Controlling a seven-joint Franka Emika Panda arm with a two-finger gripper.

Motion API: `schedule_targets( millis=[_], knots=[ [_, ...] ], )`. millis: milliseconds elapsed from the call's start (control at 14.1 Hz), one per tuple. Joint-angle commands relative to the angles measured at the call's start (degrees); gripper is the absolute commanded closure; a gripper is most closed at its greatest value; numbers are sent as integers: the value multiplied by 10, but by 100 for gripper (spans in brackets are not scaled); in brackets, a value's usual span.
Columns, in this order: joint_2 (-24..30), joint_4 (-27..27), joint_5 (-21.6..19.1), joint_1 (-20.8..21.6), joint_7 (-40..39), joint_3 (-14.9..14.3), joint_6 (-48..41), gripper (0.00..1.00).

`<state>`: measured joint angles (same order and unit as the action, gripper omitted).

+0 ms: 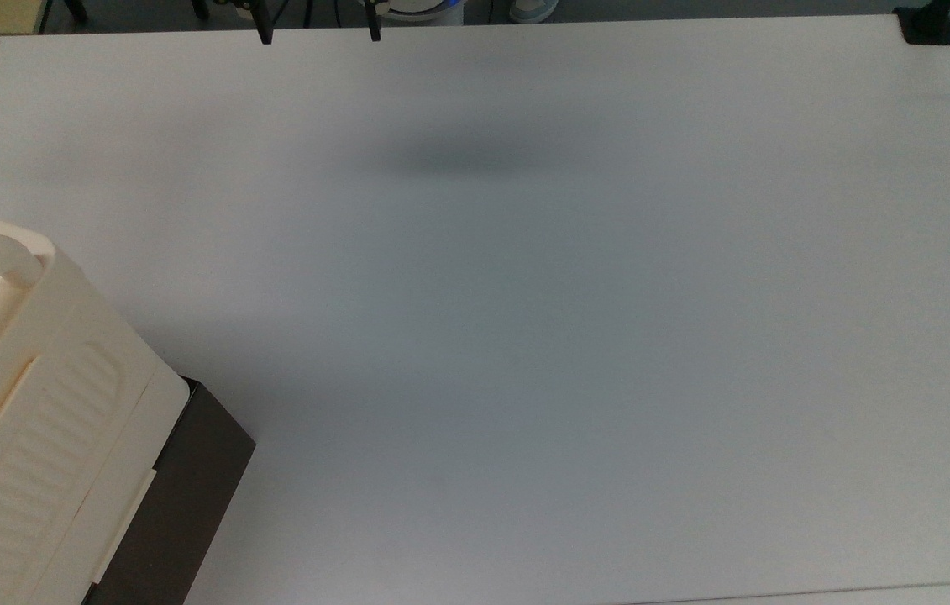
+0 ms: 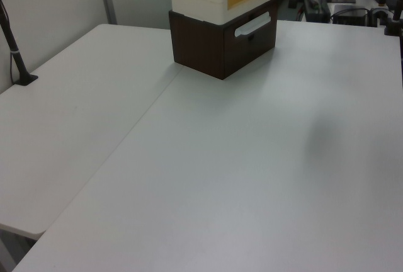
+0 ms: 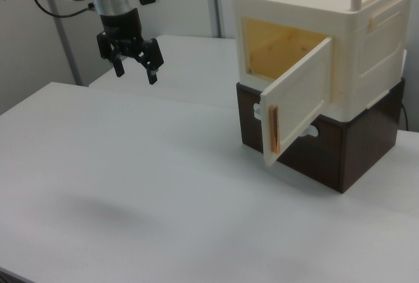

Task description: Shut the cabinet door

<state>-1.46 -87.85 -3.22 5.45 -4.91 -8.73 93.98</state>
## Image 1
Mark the tall cream plastic cabinet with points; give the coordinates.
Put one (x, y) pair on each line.
(63, 378)

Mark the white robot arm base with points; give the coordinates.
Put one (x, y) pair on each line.
(428, 12)

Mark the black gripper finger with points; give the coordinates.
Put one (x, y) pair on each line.
(263, 25)
(373, 23)

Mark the black table clamp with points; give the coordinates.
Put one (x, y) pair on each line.
(926, 29)

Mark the black chair leg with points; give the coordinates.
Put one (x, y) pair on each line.
(76, 8)
(201, 7)

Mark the dark brown drawer box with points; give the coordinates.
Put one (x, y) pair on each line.
(189, 487)

